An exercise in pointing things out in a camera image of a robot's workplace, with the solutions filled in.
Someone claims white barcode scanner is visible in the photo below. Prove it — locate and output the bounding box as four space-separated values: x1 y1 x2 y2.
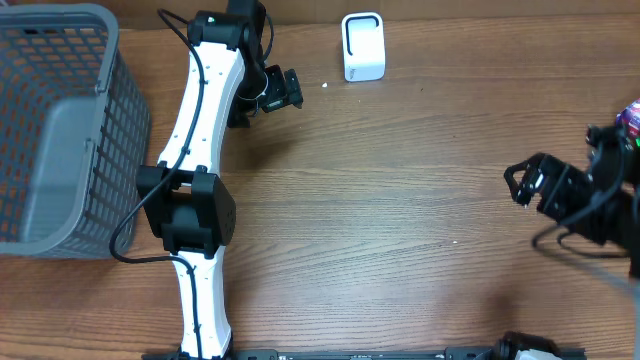
341 12 386 82

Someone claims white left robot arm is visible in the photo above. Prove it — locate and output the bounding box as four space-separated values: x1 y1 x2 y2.
109 0 303 359

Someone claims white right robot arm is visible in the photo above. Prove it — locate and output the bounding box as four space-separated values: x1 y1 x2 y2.
504 125 639 307

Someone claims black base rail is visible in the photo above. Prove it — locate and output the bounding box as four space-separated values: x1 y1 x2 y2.
142 347 589 360

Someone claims red purple tissue pack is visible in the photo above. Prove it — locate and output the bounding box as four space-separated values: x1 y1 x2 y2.
615 99 640 141

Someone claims grey plastic mesh basket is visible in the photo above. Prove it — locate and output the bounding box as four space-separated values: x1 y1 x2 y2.
1 4 151 259

